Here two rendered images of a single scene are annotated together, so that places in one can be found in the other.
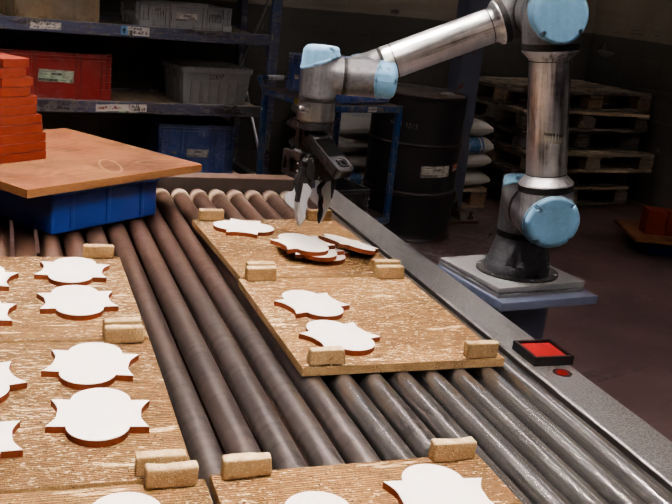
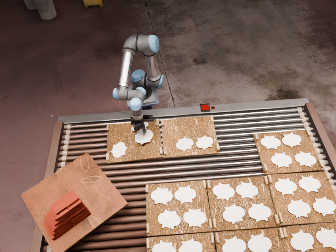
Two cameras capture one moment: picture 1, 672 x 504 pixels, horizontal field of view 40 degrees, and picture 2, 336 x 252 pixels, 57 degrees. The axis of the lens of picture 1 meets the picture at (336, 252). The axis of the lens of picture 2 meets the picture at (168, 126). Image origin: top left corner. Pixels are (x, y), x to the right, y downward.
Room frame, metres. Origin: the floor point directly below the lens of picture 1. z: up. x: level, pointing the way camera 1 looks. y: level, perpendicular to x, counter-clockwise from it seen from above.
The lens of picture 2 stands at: (1.25, 1.27, 2.86)
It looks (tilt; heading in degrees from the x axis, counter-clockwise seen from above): 53 degrees down; 289
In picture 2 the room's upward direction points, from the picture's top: 3 degrees counter-clockwise
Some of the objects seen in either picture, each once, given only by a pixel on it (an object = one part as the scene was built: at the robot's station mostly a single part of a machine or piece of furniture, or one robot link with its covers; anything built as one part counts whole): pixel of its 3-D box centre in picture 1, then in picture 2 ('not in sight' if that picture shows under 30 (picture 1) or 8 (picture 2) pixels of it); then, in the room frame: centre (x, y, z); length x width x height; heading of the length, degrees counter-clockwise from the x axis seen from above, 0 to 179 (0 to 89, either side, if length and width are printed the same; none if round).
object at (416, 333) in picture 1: (361, 319); (189, 136); (1.55, -0.06, 0.93); 0.41 x 0.35 x 0.02; 21
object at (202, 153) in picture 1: (189, 147); not in sight; (6.03, 1.03, 0.32); 0.50 x 0.41 x 0.37; 114
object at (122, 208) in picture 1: (63, 189); not in sight; (2.08, 0.64, 0.97); 0.31 x 0.31 x 0.10; 56
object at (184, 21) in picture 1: (175, 15); not in sight; (5.91, 1.14, 1.16); 0.60 x 0.40 x 0.15; 121
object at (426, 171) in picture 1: (411, 161); not in sight; (5.73, -0.41, 0.44); 0.59 x 0.59 x 0.88
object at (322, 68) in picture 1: (320, 73); (136, 106); (1.89, 0.07, 1.31); 0.09 x 0.08 x 0.11; 97
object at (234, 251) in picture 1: (292, 248); (134, 140); (1.94, 0.10, 0.93); 0.41 x 0.35 x 0.02; 23
